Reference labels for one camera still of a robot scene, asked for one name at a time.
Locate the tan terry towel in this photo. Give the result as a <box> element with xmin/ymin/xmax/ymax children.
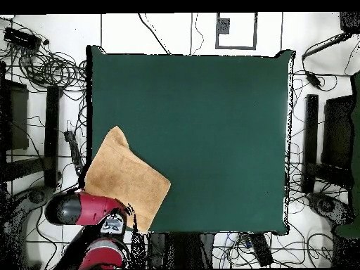
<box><xmin>84</xmin><ymin>125</ymin><xmax>172</xmax><ymax>233</ymax></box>

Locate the dark green table cloth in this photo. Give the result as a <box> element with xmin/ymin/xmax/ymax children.
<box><xmin>86</xmin><ymin>44</ymin><xmax>295</xmax><ymax>236</ymax></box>

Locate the black power strip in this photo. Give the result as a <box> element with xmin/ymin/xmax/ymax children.
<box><xmin>63</xmin><ymin>129</ymin><xmax>86</xmax><ymax>177</ymax></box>

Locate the black stand bar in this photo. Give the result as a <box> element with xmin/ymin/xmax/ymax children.
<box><xmin>302</xmin><ymin>94</ymin><xmax>320</xmax><ymax>194</ymax></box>
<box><xmin>44</xmin><ymin>85</ymin><xmax>63</xmax><ymax>188</ymax></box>

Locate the black power brick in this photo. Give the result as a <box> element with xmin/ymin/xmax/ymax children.
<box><xmin>248</xmin><ymin>232</ymin><xmax>274</xmax><ymax>267</ymax></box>

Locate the black power adapter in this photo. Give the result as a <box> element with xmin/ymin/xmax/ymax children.
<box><xmin>304</xmin><ymin>70</ymin><xmax>323</xmax><ymax>90</ymax></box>

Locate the dark square case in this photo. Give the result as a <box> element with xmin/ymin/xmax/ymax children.
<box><xmin>321</xmin><ymin>95</ymin><xmax>356</xmax><ymax>170</ymax></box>
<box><xmin>0</xmin><ymin>79</ymin><xmax>30</xmax><ymax>152</ymax></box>

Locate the black rod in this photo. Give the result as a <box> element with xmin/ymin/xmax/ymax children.
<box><xmin>301</xmin><ymin>32</ymin><xmax>352</xmax><ymax>61</ymax></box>

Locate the black electronics box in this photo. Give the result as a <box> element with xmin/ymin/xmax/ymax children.
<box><xmin>4</xmin><ymin>26</ymin><xmax>42</xmax><ymax>52</ymax></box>

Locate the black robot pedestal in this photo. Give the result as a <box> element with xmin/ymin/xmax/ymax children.
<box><xmin>147</xmin><ymin>231</ymin><xmax>216</xmax><ymax>269</ymax></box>

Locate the long black cable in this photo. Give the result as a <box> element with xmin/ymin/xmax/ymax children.
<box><xmin>137</xmin><ymin>12</ymin><xmax>172</xmax><ymax>56</ymax></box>

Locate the tangled black cable bundle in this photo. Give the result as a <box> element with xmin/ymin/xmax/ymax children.
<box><xmin>0</xmin><ymin>16</ymin><xmax>88</xmax><ymax>94</ymax></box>
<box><xmin>212</xmin><ymin>231</ymin><xmax>281</xmax><ymax>268</ymax></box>

